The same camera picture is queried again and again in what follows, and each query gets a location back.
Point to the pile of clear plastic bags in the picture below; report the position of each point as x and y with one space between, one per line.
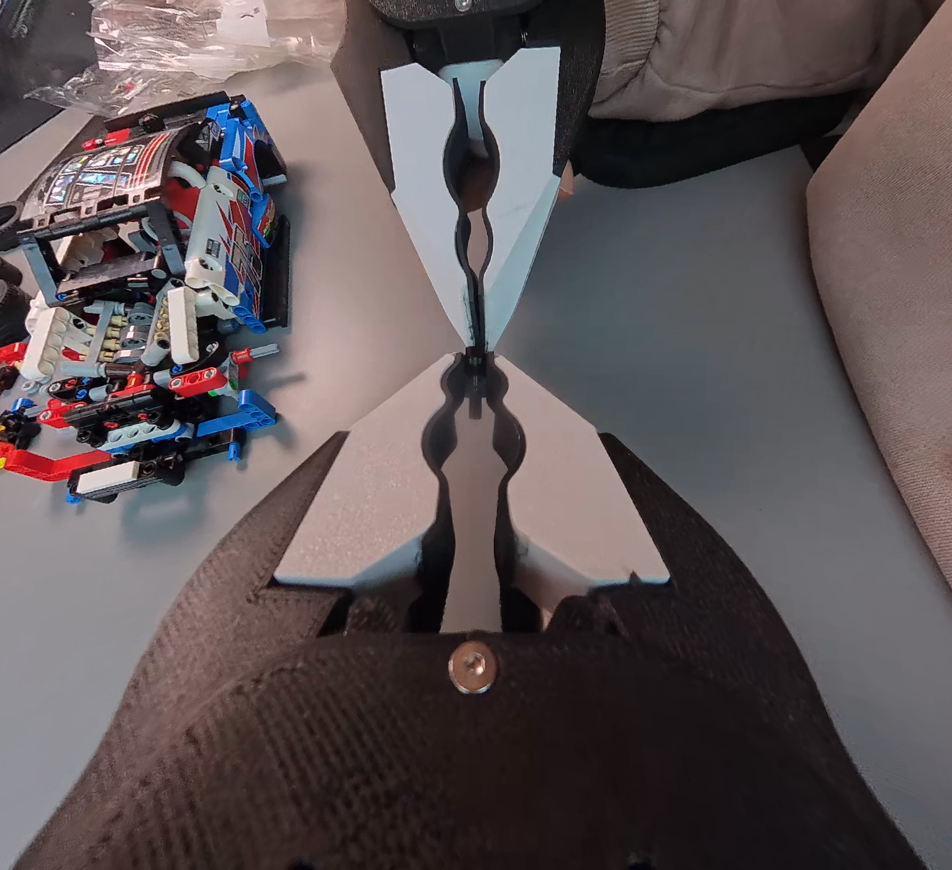
208 14

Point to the toy brick race car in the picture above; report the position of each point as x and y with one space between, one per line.
223 252

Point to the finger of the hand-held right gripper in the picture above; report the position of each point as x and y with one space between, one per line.
416 163
524 141

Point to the grey desk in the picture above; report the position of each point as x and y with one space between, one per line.
669 364

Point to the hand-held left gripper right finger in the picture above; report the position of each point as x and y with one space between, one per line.
587 513

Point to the heap of assorted loose bricks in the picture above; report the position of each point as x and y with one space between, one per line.
15 431

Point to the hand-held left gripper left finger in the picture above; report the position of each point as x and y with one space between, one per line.
357 513

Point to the person's right forearm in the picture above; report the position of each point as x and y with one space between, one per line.
744 29

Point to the black toy tyre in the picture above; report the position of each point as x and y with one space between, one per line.
11 308
6 206

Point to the person's right hand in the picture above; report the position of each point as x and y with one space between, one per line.
472 185

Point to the person's beige hoodie torso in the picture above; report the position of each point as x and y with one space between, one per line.
885 290

